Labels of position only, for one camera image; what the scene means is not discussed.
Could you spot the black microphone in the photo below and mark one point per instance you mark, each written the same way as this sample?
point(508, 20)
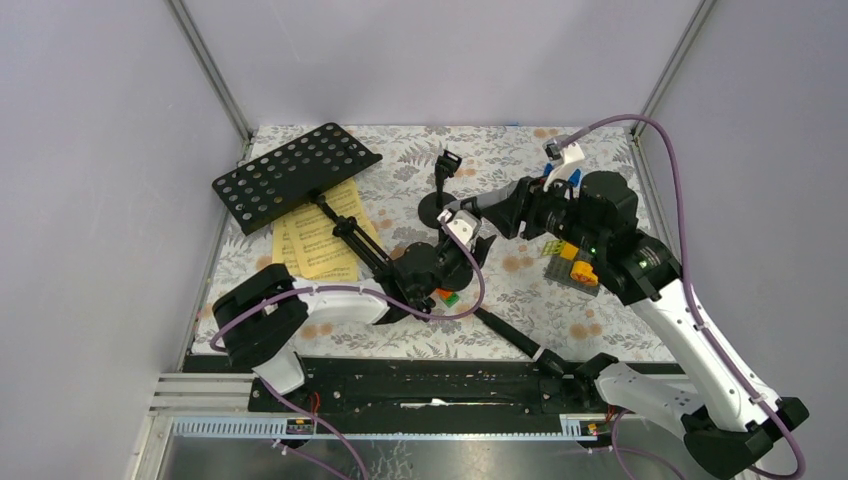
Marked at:
point(547, 361)

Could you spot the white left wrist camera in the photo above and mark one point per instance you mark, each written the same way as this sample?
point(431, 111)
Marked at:
point(461, 225)

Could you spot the blue toy car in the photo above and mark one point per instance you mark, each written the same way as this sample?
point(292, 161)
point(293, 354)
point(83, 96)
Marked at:
point(563, 171)

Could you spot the black music stand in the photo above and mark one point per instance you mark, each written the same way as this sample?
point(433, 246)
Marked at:
point(298, 199)

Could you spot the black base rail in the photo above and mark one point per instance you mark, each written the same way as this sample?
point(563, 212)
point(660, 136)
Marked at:
point(430, 397)

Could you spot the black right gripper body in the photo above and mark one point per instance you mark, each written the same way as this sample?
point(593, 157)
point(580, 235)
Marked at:
point(550, 211)

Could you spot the lime green fence piece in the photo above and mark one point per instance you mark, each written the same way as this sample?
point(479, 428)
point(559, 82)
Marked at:
point(552, 248)

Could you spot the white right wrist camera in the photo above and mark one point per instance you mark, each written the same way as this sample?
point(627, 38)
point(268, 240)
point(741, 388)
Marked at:
point(559, 152)

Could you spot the floral table mat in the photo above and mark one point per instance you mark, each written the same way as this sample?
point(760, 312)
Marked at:
point(574, 324)

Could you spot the black round stand base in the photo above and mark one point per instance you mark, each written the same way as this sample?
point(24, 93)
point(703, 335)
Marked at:
point(431, 205)

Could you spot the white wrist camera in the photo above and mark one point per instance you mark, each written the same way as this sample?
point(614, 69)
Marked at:
point(559, 152)
point(461, 225)

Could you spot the green toy brick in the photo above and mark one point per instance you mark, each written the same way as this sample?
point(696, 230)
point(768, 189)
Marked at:
point(449, 299)

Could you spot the yellow orange toy cylinder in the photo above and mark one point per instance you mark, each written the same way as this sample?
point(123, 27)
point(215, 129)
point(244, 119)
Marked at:
point(582, 272)

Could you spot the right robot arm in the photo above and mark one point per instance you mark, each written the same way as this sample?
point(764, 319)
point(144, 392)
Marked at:
point(731, 419)

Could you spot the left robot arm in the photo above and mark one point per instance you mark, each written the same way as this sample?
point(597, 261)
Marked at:
point(257, 320)

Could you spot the yellow sheet music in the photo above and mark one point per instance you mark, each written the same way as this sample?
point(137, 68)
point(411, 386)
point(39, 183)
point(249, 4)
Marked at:
point(283, 248)
point(319, 254)

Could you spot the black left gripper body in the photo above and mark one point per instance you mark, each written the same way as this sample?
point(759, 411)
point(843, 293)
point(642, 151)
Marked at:
point(448, 259)

